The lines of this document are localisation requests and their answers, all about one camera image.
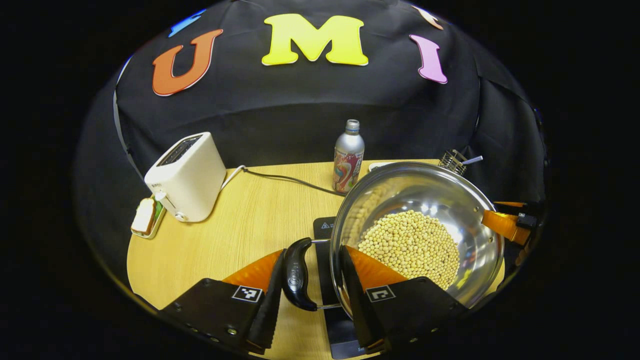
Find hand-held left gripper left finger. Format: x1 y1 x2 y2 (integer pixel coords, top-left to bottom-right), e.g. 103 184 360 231
159 248 288 356

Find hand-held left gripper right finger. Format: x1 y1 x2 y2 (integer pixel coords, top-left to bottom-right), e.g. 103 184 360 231
340 245 470 355

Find black induction cooktop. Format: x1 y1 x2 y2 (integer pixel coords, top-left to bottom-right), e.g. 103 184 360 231
313 216 381 360

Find stainless steel pot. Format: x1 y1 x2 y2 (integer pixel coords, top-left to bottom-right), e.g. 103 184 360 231
281 161 506 321

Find pile of soybeans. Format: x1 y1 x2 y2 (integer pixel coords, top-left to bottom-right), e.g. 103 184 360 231
357 210 461 291

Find pale green sandwich tray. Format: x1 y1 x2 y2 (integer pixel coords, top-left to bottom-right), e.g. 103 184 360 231
131 196 167 240

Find silver printed drink bottle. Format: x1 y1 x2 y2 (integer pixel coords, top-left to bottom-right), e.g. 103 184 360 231
332 119 366 194

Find white toaster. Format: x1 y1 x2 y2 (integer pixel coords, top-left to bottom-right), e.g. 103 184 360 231
144 131 227 223

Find sandwich with lettuce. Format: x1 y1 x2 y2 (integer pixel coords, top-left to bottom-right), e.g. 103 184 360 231
131 197 157 236

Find small metal wire basket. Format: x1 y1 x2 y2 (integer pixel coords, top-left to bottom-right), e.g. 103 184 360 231
438 149 484 177

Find black power cable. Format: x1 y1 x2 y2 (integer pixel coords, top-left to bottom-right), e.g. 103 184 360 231
243 168 347 197

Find white toaster cable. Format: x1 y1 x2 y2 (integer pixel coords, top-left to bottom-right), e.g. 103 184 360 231
221 165 247 190

